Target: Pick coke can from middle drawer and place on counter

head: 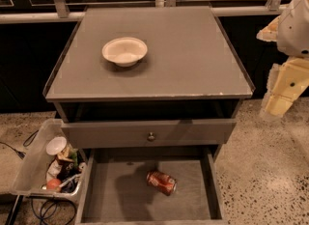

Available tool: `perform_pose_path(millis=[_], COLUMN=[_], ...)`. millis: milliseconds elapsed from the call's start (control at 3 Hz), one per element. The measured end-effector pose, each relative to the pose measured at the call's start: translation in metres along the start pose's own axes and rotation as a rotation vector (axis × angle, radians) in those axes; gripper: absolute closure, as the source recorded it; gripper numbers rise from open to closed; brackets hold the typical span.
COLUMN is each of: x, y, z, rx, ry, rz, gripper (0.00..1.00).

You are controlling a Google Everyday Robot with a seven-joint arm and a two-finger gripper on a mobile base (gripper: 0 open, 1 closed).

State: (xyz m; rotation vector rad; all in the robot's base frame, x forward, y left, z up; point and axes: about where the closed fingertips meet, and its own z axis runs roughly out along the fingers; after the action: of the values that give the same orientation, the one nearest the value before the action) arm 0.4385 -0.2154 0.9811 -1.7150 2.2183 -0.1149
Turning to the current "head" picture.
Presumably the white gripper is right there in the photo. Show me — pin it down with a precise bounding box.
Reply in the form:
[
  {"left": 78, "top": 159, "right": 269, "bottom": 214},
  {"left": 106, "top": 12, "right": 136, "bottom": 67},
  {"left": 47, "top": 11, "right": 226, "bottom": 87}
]
[{"left": 256, "top": 0, "right": 309, "bottom": 118}]

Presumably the red coke can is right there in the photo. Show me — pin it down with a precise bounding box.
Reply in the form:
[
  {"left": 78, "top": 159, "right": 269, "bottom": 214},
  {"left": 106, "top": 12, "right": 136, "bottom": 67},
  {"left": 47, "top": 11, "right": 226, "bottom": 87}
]
[{"left": 146, "top": 170, "right": 177, "bottom": 196}]

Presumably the grey drawer cabinet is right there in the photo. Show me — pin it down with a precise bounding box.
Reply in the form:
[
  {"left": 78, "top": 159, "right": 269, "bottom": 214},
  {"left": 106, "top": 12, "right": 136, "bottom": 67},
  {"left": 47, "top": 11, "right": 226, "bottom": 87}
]
[{"left": 42, "top": 6, "right": 256, "bottom": 159}]

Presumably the open grey middle drawer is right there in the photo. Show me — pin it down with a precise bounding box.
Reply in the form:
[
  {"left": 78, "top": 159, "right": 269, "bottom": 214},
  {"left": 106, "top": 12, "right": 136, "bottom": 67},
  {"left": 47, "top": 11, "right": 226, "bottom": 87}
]
[{"left": 75, "top": 146, "right": 228, "bottom": 225}]

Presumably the grey top drawer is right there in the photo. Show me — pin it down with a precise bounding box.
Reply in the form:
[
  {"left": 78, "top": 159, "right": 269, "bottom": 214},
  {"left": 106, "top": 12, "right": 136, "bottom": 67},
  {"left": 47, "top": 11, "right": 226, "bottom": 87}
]
[{"left": 62, "top": 119, "right": 236, "bottom": 149}]

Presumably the white paper bowl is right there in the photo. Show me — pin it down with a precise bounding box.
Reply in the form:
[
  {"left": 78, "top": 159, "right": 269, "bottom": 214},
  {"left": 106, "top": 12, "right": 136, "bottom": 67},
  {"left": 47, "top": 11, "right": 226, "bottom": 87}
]
[{"left": 101, "top": 37, "right": 148, "bottom": 67}]

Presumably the dark snack bag in bin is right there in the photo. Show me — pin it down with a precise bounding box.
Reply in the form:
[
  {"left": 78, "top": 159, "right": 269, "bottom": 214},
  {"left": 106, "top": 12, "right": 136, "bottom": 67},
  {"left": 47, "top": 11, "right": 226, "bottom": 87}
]
[{"left": 57, "top": 159, "right": 77, "bottom": 181}]

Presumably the white cup in bin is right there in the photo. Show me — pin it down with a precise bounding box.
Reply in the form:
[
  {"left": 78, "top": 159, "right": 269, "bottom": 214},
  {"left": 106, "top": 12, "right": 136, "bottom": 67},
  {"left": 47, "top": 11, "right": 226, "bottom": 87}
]
[{"left": 45, "top": 136, "right": 67, "bottom": 155}]

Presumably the clear plastic bin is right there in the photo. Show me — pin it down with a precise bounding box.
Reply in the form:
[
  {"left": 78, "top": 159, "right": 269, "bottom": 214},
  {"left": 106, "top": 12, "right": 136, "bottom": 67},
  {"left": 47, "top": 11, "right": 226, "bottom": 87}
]
[{"left": 10, "top": 119, "right": 84, "bottom": 203}]

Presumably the orange fruit in bin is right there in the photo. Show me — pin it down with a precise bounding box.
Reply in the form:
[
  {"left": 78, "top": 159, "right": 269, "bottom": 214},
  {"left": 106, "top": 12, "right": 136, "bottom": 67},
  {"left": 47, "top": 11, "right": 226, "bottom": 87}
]
[{"left": 46, "top": 179, "right": 61, "bottom": 191}]

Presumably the metal window rail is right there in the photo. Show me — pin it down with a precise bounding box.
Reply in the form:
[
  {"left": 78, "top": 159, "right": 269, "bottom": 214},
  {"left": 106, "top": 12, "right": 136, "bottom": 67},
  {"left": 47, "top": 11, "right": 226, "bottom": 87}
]
[{"left": 0, "top": 0, "right": 286, "bottom": 24}]

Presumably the black cable on floor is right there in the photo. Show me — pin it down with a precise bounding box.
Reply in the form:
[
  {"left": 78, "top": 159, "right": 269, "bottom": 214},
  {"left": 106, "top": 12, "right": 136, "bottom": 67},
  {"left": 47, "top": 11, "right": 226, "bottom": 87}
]
[{"left": 0, "top": 129, "right": 40, "bottom": 160}]

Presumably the blue cable loop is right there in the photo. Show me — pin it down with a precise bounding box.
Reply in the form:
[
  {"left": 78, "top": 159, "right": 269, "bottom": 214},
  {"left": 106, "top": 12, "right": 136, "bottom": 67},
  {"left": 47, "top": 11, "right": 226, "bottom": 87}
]
[{"left": 30, "top": 197, "right": 78, "bottom": 225}]

